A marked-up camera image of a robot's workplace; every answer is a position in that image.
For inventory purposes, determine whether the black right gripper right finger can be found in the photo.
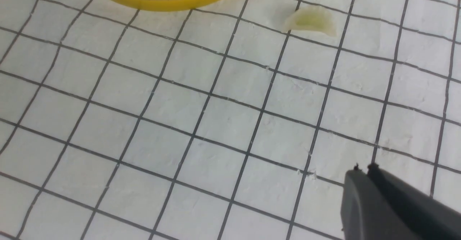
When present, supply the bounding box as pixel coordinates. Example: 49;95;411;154
367;163;460;240

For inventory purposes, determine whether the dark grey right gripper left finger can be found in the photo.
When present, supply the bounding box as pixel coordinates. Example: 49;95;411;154
340;164;421;240

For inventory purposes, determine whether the green tinted dumpling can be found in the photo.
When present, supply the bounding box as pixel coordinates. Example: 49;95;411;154
281;6;336;37

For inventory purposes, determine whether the white black grid tablecloth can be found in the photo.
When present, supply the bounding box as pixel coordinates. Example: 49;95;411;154
1;0;460;240

